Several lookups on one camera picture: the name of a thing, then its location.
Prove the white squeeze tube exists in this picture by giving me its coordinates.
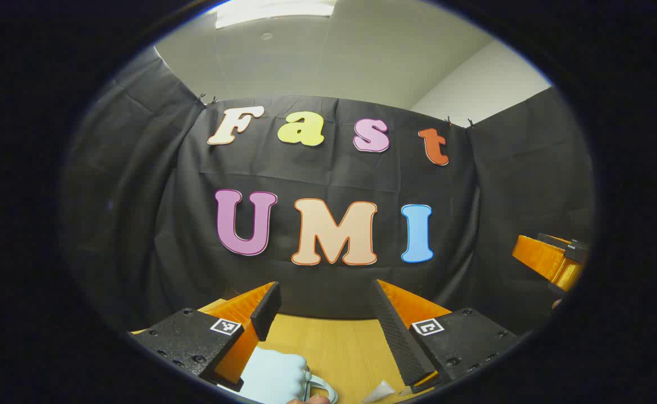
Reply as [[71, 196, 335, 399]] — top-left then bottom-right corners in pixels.
[[362, 381, 396, 404]]

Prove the light blue suitcase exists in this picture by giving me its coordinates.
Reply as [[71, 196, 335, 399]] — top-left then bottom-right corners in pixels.
[[219, 346, 338, 404]]

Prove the black backdrop cloth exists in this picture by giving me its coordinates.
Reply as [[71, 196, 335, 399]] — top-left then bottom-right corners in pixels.
[[59, 48, 597, 337]]

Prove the ceiling light panel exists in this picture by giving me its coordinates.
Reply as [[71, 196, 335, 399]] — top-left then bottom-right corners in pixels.
[[215, 0, 337, 29]]

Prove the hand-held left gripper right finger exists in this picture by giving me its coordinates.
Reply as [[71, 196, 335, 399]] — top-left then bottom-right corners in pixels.
[[369, 279, 522, 394]]

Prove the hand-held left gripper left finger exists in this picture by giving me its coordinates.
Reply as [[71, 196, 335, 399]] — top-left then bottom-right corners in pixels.
[[129, 281, 282, 392]]

